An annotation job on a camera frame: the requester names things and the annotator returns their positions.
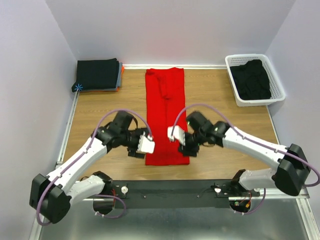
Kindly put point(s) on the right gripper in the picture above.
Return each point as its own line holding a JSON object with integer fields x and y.
{"x": 188, "y": 150}

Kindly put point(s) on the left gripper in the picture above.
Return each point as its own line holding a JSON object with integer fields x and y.
{"x": 135, "y": 152}

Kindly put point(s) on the red t-shirt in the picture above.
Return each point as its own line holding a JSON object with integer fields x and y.
{"x": 165, "y": 98}

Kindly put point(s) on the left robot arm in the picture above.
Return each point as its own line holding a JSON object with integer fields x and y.
{"x": 53, "y": 195}

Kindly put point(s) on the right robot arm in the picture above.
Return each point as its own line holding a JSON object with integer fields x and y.
{"x": 287, "y": 165}

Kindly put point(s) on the folded orange t-shirt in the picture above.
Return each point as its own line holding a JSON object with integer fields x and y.
{"x": 122, "y": 78}

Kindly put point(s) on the folded grey t-shirt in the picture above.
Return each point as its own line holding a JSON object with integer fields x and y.
{"x": 119, "y": 77}

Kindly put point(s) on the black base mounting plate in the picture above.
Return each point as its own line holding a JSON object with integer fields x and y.
{"x": 173, "y": 194}

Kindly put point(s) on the folded black t-shirt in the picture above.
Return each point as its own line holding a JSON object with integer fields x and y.
{"x": 96, "y": 75}

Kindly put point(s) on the black clothes in basket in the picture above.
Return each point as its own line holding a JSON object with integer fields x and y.
{"x": 251, "y": 81}

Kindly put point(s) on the white plastic laundry basket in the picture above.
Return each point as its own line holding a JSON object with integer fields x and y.
{"x": 276, "y": 89}

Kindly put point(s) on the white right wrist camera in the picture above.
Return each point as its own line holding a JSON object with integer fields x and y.
{"x": 176, "y": 134}

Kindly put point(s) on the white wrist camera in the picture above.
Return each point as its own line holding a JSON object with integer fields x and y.
{"x": 146, "y": 144}
{"x": 176, "y": 134}

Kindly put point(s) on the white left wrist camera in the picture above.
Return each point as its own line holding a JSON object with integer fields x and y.
{"x": 146, "y": 144}

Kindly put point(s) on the aluminium frame rail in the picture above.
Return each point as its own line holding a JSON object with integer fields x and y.
{"x": 92, "y": 186}

